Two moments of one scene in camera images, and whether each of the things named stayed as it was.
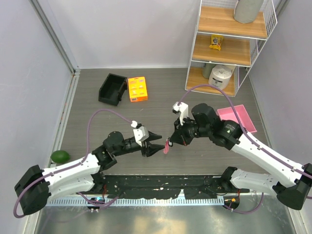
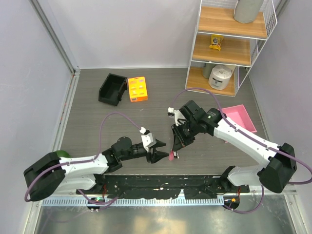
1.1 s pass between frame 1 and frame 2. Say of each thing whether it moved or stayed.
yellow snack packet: stayed
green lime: stayed
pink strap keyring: moved
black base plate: stayed
